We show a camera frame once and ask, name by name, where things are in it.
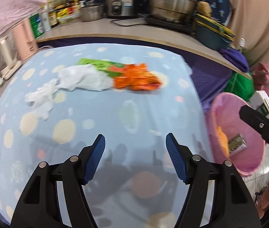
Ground white cord switch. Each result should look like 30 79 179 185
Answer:
239 37 245 49

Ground orange wrapper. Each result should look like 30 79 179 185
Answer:
113 63 162 91

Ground large steel steamer pot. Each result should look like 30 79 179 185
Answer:
150 0 197 24

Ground white plastic bottle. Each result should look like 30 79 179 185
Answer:
40 6 51 32

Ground white floral cardboard box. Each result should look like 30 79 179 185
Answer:
248 91 269 119

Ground green plastic bag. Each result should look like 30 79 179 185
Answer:
223 72 255 101

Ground yellow green stacked trays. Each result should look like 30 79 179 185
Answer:
195 14 236 41

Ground orange foam fruit net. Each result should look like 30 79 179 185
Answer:
216 126 229 158

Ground beige curtain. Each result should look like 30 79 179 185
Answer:
228 0 269 66

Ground dark teal basin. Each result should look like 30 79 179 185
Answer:
195 24 232 51

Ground purple folded cloth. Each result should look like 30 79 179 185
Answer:
219 48 250 73

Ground green white small carton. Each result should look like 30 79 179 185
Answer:
228 133 247 156

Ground green white package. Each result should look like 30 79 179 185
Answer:
29 13 44 39

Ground white tissue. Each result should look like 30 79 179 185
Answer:
25 64 113 120

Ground steel rice cooker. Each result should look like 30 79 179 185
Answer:
105 0 139 19

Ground pink electric kettle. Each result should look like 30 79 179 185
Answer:
12 18 37 60

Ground dark soy sauce bottle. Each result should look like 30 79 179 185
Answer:
48 8 58 28

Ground white appliance with handle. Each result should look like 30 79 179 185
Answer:
0 33 23 80

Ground brown loofah sponge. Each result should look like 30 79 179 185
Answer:
196 1 212 17

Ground bright green long box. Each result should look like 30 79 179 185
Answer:
76 58 126 78

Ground light blue spotted tablecloth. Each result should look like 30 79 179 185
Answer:
0 44 212 227

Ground black induction cooktop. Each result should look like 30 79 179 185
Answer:
145 15 193 35

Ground pink lined trash bin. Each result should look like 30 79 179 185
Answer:
206 92 265 177

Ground small steel lidded pot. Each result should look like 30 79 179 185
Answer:
80 3 105 22

